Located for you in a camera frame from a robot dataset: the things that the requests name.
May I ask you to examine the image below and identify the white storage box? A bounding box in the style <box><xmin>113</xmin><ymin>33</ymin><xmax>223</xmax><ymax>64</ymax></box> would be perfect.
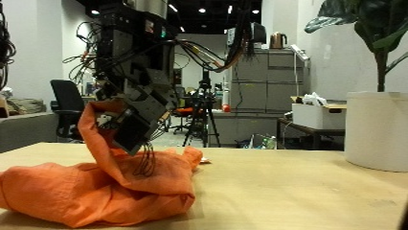
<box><xmin>291</xmin><ymin>103</ymin><xmax>348</xmax><ymax>130</ymax></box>

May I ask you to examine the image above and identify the grey metal filing cabinet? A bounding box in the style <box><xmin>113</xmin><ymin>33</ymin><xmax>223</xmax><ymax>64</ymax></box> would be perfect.
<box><xmin>223</xmin><ymin>47</ymin><xmax>311</xmax><ymax>115</ymax></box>

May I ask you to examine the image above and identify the white power strip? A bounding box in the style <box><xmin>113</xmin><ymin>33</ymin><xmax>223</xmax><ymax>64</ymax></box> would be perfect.
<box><xmin>290</xmin><ymin>44</ymin><xmax>311</xmax><ymax>61</ymax></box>

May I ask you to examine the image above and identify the grey box monitor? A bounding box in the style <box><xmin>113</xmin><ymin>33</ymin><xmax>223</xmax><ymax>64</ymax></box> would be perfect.
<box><xmin>227</xmin><ymin>22</ymin><xmax>267</xmax><ymax>50</ymax></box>

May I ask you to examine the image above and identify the black cable bundle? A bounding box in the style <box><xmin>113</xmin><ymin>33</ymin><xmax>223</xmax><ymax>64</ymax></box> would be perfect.
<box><xmin>0</xmin><ymin>0</ymin><xmax>17</xmax><ymax>92</ymax></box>

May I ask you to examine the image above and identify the brown cushion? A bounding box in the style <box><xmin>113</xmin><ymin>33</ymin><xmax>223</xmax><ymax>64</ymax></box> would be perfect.
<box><xmin>0</xmin><ymin>97</ymin><xmax>46</xmax><ymax>118</ymax></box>

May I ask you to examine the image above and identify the black office chair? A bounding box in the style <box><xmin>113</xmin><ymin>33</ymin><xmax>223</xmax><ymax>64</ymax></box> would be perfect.
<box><xmin>49</xmin><ymin>79</ymin><xmax>86</xmax><ymax>142</ymax></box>

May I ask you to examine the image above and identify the bag of bottles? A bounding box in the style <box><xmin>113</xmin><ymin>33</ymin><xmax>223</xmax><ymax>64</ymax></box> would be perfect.
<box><xmin>254</xmin><ymin>133</ymin><xmax>278</xmax><ymax>150</ymax></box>

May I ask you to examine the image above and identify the orange button shirt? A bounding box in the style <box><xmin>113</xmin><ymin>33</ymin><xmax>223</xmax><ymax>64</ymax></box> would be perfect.
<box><xmin>0</xmin><ymin>97</ymin><xmax>212</xmax><ymax>228</ymax></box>

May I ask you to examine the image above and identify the copper kettle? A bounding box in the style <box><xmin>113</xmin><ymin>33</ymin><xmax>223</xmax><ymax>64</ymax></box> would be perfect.
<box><xmin>268</xmin><ymin>32</ymin><xmax>288</xmax><ymax>51</ymax></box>

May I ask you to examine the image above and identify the white plastic bag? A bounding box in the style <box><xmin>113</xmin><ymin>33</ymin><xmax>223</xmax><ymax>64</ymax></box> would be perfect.
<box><xmin>300</xmin><ymin>92</ymin><xmax>329</xmax><ymax>107</ymax></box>

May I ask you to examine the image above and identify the green leafy plant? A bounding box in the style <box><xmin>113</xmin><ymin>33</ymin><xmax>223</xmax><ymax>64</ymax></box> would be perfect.
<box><xmin>303</xmin><ymin>0</ymin><xmax>408</xmax><ymax>94</ymax></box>

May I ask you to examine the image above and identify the multicolour hand cable bundle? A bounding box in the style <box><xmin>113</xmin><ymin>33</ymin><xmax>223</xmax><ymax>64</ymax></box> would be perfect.
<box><xmin>173</xmin><ymin>0</ymin><xmax>258</xmax><ymax>73</ymax></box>

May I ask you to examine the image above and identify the grey low counter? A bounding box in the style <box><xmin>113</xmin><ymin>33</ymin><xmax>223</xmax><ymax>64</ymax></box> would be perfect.
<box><xmin>207</xmin><ymin>109</ymin><xmax>295</xmax><ymax>146</ymax></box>

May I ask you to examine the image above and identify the white round plant pot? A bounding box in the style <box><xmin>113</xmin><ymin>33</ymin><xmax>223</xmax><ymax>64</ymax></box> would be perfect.
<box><xmin>343</xmin><ymin>91</ymin><xmax>408</xmax><ymax>173</ymax></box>

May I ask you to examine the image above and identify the orange office chair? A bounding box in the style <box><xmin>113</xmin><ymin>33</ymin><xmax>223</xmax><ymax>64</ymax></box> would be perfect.
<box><xmin>170</xmin><ymin>106</ymin><xmax>195</xmax><ymax>135</ymax></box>

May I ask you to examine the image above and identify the black camera tripod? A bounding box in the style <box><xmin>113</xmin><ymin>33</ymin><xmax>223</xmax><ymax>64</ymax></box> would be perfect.
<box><xmin>182</xmin><ymin>68</ymin><xmax>222</xmax><ymax>148</ymax></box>

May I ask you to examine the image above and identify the dark side table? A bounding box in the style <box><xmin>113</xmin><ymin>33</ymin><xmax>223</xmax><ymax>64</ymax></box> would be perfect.
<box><xmin>276</xmin><ymin>117</ymin><xmax>347</xmax><ymax>151</ymax></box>

